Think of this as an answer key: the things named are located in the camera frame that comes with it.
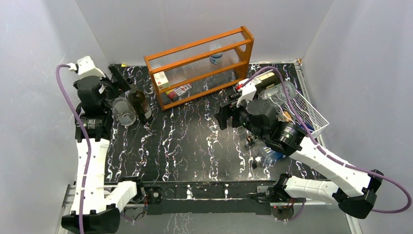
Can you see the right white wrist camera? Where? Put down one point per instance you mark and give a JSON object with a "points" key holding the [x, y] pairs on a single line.
{"points": [[247, 92]]}

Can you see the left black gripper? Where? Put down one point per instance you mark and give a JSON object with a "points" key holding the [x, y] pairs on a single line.
{"points": [[122, 84]]}

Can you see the clear glass bottle black cap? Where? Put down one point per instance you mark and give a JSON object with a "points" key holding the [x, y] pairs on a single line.
{"points": [[123, 111]]}

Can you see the small blue labelled jar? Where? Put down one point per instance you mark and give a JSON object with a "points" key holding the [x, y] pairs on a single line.
{"points": [[215, 58]]}

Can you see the clear round glass bottle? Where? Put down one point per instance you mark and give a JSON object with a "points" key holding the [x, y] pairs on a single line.
{"points": [[277, 95]]}

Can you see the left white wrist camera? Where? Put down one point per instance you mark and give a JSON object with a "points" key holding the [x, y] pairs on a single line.
{"points": [[86, 67]]}

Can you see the blue square glass bottle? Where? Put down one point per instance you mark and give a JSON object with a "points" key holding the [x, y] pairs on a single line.
{"points": [[265, 157]]}

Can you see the white wire wine rack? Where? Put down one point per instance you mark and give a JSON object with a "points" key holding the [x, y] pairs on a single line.
{"points": [[313, 119]]}

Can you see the brown wine bottle silver cap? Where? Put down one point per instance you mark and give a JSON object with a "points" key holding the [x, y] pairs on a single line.
{"points": [[139, 102]]}

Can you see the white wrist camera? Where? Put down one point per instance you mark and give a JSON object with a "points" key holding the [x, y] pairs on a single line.
{"points": [[86, 67], [247, 92]]}

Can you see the marker pen pack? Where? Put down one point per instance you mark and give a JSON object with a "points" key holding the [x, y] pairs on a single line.
{"points": [[178, 92]]}

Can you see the black metal base rail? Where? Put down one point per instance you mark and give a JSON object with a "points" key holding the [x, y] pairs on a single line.
{"points": [[204, 197]]}

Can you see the white red small box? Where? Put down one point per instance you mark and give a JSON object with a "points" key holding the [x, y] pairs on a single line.
{"points": [[161, 80]]}

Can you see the orange wooden shelf rack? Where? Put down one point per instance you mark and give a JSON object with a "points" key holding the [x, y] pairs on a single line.
{"points": [[190, 63]]}

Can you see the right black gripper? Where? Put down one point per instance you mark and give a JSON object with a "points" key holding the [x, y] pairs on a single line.
{"points": [[226, 110]]}

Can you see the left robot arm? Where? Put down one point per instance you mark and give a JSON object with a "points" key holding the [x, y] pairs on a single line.
{"points": [[92, 155]]}

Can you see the dark green wine bottle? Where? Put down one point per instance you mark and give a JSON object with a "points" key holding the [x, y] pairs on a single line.
{"points": [[268, 79]]}

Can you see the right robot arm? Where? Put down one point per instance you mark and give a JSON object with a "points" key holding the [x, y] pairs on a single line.
{"points": [[354, 192]]}

